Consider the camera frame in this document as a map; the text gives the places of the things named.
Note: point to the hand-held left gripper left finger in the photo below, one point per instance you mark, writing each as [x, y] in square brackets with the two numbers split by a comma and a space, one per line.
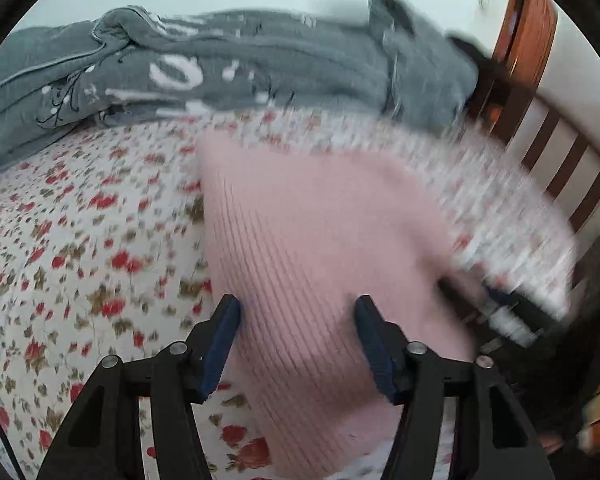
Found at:
[220, 342]

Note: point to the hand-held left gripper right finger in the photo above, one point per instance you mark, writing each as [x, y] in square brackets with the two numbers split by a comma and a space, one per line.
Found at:
[375, 347]

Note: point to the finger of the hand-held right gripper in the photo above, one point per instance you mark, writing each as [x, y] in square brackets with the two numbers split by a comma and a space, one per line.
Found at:
[500, 312]

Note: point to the pink ribbed knit garment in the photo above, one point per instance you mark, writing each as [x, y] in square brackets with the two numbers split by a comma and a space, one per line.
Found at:
[305, 240]

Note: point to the floral bed sheet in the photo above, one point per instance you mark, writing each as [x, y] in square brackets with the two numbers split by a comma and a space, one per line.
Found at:
[90, 240]

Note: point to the black cloth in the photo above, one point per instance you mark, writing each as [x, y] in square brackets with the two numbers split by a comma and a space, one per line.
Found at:
[472, 52]

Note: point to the wooden slatted bed board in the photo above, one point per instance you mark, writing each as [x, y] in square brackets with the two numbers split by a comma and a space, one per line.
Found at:
[530, 35]

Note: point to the grey printed quilt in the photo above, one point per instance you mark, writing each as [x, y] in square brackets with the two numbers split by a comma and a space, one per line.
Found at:
[290, 65]

